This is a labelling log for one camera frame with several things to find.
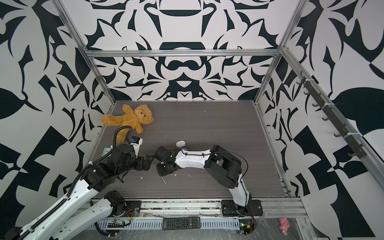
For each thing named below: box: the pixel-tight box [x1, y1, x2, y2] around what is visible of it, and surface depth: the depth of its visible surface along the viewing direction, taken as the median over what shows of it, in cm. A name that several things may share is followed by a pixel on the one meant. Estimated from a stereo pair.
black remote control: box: [162, 217, 201, 231], surface depth 71 cm
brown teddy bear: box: [102, 104, 154, 144], surface depth 101 cm
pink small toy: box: [279, 217, 291, 235], surface depth 70 cm
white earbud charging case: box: [175, 140, 186, 150], surface depth 97 cm
